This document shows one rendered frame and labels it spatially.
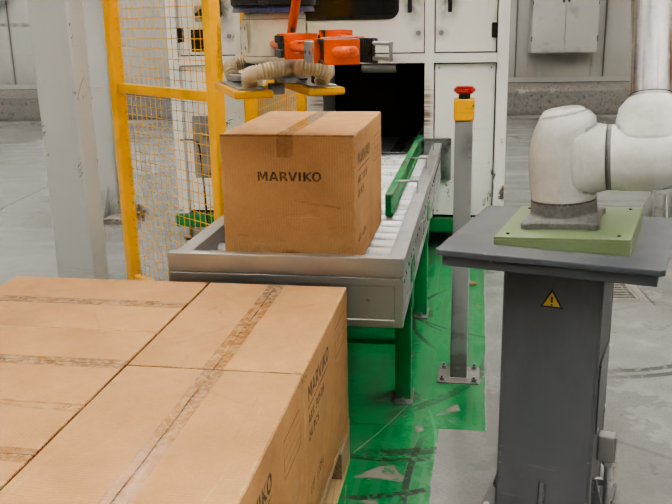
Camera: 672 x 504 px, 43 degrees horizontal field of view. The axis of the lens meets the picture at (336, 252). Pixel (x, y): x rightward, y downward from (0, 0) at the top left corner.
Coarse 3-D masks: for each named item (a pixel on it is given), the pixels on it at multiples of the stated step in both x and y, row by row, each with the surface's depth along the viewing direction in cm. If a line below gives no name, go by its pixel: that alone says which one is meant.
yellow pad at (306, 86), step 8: (296, 80) 236; (304, 80) 235; (312, 80) 225; (288, 88) 236; (296, 88) 227; (304, 88) 219; (312, 88) 216; (320, 88) 216; (328, 88) 217; (336, 88) 218; (344, 88) 218
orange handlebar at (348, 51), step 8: (272, 40) 218; (304, 40) 194; (312, 40) 193; (296, 48) 193; (312, 48) 179; (336, 48) 166; (344, 48) 166; (352, 48) 166; (336, 56) 167; (344, 56) 166; (352, 56) 167
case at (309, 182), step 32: (256, 128) 255; (288, 128) 254; (320, 128) 253; (352, 128) 251; (224, 160) 247; (256, 160) 245; (288, 160) 243; (320, 160) 242; (352, 160) 240; (224, 192) 249; (256, 192) 248; (288, 192) 246; (320, 192) 244; (352, 192) 242; (224, 224) 252; (256, 224) 250; (288, 224) 248; (320, 224) 247; (352, 224) 245
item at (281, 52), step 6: (276, 36) 202; (282, 36) 199; (288, 36) 198; (294, 36) 199; (300, 36) 199; (306, 36) 200; (312, 36) 200; (318, 36) 201; (276, 42) 203; (282, 42) 199; (288, 42) 199; (282, 48) 201; (288, 48) 199; (276, 54) 204; (282, 54) 200; (288, 54) 199; (294, 54) 200
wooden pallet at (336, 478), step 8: (344, 432) 237; (344, 440) 238; (344, 448) 238; (336, 456) 225; (344, 456) 239; (336, 464) 235; (344, 464) 239; (336, 472) 236; (344, 472) 240; (328, 480) 213; (336, 480) 236; (328, 488) 232; (336, 488) 232; (328, 496) 228; (336, 496) 228
